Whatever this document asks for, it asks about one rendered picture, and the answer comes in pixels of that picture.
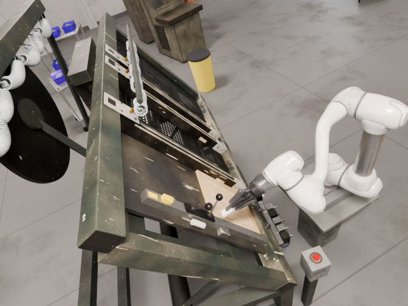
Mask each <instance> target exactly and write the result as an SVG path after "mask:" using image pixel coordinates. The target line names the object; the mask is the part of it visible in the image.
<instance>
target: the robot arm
mask: <svg viewBox="0 0 408 306"><path fill-rule="evenodd" d="M345 116H346V117H353V118H357V119H359V120H360V122H361V125H362V128H363V131H362V135H361V140H360V143H359V148H358V152H357V155H356V160H355V164H353V165H351V166H350V165H349V164H347V163H346V162H345V161H344V159H343V158H342V157H341V156H340V155H338V154H335V153H328V149H329V133H330V129H331V127H332V126H333V125H334V124H335V123H337V122H338V121H339V120H341V119H343V118H344V117H345ZM407 119H408V107H407V106H406V105H405V104H404V103H402V102H400V101H398V100H396V99H394V98H390V97H387V96H384V95H379V94H376V93H368V92H364V91H362V90H361V89H360V88H358V87H355V86H353V87H348V88H346V89H344V90H342V91H340V93H338V94H337V95H336V96H335V97H334V98H333V99H332V100H331V102H330V103H329V104H328V106H327V108H326V109H325V111H324V113H323V114H322V116H321V118H320V119H319V121H318V124H317V126H316V133H315V169H314V172H313V173H312V175H305V176H303V175H302V173H301V172H300V170H301V169H302V167H303V165H304V160H303V159H302V158H301V156H300V155H299V154H298V153H297V152H295V151H287V152H284V153H283V154H281V155H280V156H278V157H276V158H275V159H274V160H273V161H271V162H270V163H269V164H268V166H267V167H266V168H265V169H264V170H263V171H262V172H260V173H259V174H258V175H256V176H255V179H254V180H253V181H252V182H250V183H249V186H248V187H247V188H245V189H241V188H239V189H238V191H237V192H236V194H235V195H234V196H233V197H232V198H231V199H230V201H229V205H228V206H227V207H226V208H225V209H224V210H222V211H221V215H222V217H226V216H227V215H228V214H230V213H231V212H233V211H234V210H236V211H237V209H238V210H240V209H242V208H244V207H246V206H247V205H249V204H250V203H253V202H256V201H257V200H256V197H257V196H258V197H260V196H261V195H262V194H264V193H265V192H269V191H271V190H272V189H273V188H275V187H276V186H277V185H279V186H280V187H282V188H283V189H284V190H285V191H286V193H287V194H288V196H289V197H290V198H291V199H292V201H294V203H295V204H297V206H298V207H300V208H301V209H302V210H304V211H305V212H306V213H309V214H319V213H320V212H322V211H323V210H324V209H325V206H326V201H325V198H324V196H323V195H325V196H326V195H327V194H328V193H330V192H332V191H334V190H336V189H338V188H341V187H342V188H344V189H346V190H348V191H350V192H352V193H354V194H356V195H358V196H361V197H365V198H374V197H376V196H377V195H378V193H379V192H380V190H381V188H382V187H383V183H382V181H381V180H380V178H378V177H377V174H376V171H375V169H374V165H375V162H376V159H377V157H378V154H379V151H380V149H381V146H382V143H383V140H384V137H385V134H386V133H387V132H388V131H390V130H395V129H399V128H401V127H403V126H404V125H405V123H406V121H407Z"/></svg>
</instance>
